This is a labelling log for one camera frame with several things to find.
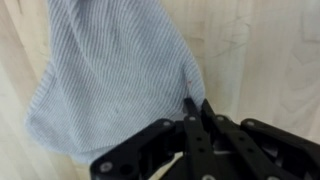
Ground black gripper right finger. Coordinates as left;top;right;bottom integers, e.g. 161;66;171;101
200;98;320;180

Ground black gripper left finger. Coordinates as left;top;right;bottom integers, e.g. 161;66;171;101
89;97;218;180

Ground grey microfibre towel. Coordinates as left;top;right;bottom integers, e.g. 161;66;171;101
24;0;206;164

